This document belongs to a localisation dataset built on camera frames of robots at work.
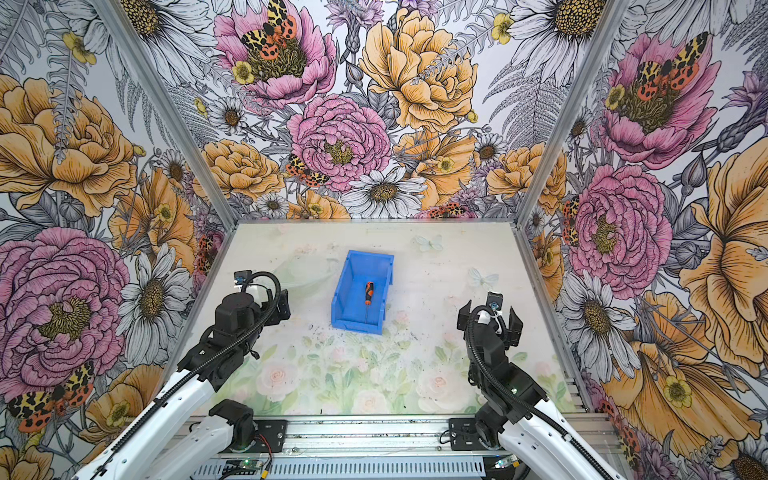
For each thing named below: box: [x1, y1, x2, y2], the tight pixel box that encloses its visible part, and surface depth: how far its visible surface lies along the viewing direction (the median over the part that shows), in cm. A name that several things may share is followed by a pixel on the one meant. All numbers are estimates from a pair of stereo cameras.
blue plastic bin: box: [331, 250, 395, 335], surface depth 100 cm
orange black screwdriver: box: [364, 281, 374, 322], surface depth 101 cm
